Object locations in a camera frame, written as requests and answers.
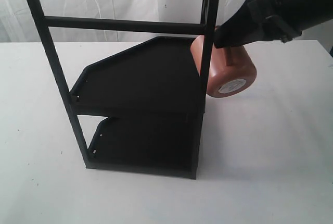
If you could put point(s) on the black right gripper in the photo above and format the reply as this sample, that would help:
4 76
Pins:
280 19

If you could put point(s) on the pink ceramic mug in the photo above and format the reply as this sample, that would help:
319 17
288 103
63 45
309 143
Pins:
231 71

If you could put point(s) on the white backdrop curtain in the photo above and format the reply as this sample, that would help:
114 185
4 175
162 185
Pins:
17 24

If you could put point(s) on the black metal shelf rack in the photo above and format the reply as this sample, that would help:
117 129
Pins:
140 110

